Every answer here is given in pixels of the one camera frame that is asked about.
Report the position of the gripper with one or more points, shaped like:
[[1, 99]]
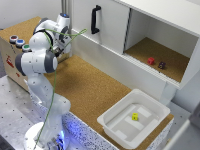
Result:
[[65, 46]]

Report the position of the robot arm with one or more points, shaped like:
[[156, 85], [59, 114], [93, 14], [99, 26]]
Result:
[[36, 61]]

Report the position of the green button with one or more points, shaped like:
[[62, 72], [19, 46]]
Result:
[[26, 48]]

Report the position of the blue button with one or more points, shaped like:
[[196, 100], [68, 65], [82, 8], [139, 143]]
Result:
[[20, 42]]

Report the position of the white sliding door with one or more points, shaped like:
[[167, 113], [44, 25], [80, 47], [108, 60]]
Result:
[[111, 25]]

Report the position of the red button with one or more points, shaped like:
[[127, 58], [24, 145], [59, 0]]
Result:
[[13, 38]]

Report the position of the pink block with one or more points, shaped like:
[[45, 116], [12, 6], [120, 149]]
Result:
[[151, 61]]

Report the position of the white plastic box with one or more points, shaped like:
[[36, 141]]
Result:
[[116, 128]]

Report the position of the purple block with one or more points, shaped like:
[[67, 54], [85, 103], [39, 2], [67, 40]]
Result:
[[161, 65]]

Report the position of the yellow block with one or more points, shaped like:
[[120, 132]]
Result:
[[135, 116]]

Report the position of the white cabinet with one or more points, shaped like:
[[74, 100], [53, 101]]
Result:
[[173, 13]]

